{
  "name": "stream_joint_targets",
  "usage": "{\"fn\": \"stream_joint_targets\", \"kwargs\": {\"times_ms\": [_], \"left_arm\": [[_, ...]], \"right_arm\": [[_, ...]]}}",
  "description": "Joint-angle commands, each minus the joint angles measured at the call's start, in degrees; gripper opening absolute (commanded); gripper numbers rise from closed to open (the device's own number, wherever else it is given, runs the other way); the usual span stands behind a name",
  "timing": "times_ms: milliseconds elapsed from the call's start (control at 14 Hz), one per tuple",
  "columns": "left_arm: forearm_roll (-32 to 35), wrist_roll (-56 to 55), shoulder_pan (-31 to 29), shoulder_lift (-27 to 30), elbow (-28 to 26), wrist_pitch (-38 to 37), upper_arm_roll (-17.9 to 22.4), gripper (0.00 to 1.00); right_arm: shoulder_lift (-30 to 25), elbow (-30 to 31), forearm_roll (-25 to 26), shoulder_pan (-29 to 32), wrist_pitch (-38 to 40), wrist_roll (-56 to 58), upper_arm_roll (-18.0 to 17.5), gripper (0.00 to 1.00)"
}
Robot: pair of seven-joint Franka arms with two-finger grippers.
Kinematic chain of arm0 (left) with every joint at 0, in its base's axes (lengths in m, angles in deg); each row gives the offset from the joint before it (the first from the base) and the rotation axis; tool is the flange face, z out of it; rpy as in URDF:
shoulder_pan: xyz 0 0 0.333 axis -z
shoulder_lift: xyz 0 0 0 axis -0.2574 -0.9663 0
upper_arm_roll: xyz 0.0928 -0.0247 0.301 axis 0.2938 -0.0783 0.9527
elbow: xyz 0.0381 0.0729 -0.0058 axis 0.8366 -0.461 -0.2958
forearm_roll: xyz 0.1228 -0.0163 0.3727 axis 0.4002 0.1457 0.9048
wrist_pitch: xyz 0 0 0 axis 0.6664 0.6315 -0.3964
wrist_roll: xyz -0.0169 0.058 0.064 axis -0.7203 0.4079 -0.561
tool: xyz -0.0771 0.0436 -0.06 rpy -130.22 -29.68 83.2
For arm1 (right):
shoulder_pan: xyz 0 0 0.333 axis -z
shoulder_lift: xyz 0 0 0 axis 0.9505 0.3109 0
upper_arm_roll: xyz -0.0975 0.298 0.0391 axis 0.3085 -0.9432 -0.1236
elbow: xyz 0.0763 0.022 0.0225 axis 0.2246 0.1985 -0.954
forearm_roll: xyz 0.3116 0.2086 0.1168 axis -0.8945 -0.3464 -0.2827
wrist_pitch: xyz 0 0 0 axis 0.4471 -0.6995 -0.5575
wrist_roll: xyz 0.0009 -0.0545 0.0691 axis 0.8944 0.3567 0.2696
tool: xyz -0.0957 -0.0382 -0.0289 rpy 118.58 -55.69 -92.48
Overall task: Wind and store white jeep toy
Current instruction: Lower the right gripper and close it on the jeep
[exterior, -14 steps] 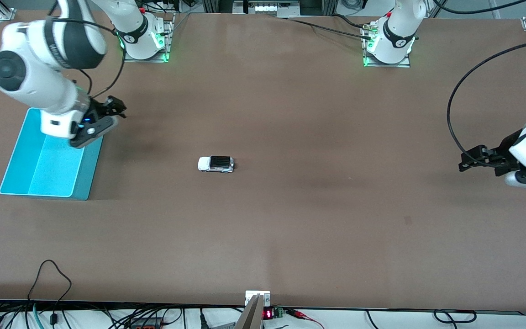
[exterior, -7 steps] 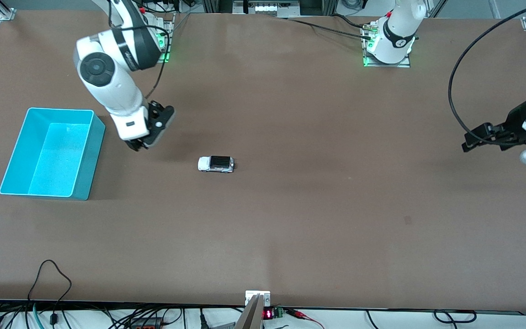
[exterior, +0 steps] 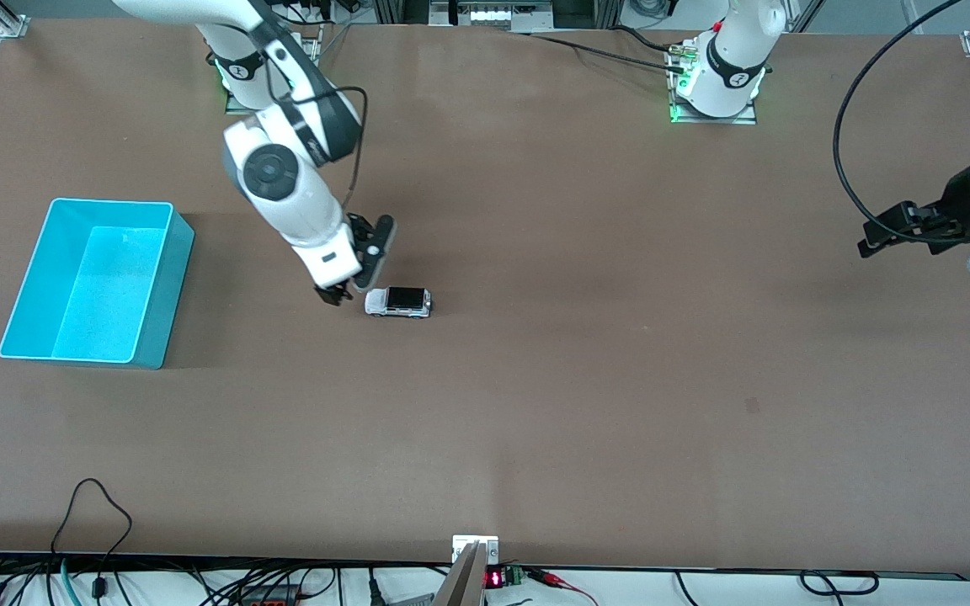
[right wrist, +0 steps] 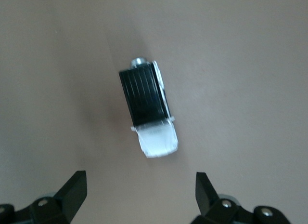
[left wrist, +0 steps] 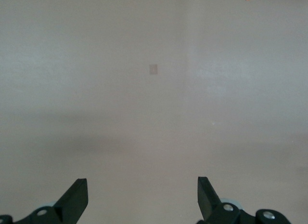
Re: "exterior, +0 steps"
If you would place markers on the black power strip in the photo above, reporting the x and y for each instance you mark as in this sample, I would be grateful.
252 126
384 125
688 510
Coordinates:
266 596

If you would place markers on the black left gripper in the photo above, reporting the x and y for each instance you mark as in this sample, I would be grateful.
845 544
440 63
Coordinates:
959 199

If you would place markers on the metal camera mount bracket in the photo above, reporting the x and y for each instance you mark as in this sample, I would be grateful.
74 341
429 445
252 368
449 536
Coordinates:
464 572

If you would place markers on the cyan plastic bin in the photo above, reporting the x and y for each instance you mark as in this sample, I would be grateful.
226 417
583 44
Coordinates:
106 286

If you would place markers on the red digit display module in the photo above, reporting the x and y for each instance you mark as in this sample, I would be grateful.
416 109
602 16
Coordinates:
502 578

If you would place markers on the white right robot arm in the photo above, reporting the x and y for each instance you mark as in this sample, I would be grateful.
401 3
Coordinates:
283 194

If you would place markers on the white jeep toy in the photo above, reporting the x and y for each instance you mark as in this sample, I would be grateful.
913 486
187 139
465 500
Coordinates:
398 301

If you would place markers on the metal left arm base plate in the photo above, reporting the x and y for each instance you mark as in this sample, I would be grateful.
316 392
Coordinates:
716 119

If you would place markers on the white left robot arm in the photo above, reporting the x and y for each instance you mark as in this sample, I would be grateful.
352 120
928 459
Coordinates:
733 50

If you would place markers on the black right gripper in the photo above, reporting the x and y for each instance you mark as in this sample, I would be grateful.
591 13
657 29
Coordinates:
333 294

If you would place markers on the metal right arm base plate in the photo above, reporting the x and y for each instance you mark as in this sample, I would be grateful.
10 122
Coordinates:
237 105

